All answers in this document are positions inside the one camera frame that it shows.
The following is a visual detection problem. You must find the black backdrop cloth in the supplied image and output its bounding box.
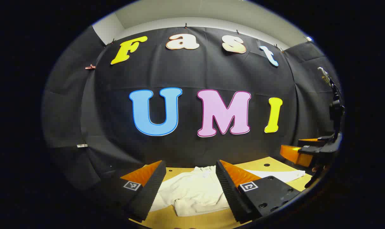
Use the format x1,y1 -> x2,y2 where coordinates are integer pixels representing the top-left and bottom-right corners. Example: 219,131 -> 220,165
42,25 -> 344,193

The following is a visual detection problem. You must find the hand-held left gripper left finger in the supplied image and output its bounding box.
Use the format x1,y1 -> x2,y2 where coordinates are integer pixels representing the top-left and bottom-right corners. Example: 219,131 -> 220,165
95,160 -> 167,223

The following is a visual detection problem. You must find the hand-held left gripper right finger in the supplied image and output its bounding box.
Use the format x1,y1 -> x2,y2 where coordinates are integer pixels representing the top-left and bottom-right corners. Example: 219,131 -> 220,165
215,160 -> 302,224

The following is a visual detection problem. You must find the cream white sweatshirt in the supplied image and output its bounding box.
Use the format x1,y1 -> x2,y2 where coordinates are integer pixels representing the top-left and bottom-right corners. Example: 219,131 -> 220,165
150,165 -> 306,217

